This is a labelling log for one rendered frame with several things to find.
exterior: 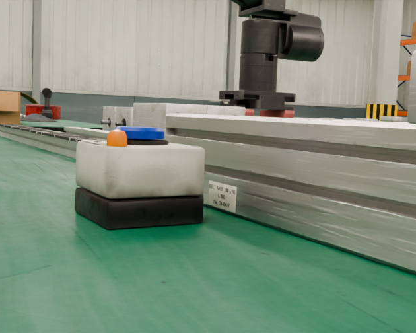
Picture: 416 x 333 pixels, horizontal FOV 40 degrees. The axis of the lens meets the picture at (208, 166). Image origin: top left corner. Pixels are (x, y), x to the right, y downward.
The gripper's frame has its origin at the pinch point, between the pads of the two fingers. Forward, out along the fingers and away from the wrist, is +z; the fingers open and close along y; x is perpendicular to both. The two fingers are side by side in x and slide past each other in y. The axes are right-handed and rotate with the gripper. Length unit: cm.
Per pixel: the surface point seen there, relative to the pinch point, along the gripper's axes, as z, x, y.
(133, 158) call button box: -2.2, -34.1, -34.2
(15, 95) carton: -10, 198, 4
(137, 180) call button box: -0.6, -34.1, -33.8
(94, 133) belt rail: 1, 70, -2
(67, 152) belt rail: 2.2, 28.3, -21.0
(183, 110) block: -5.9, -18.1, -22.0
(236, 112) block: -5.8, -18.1, -15.3
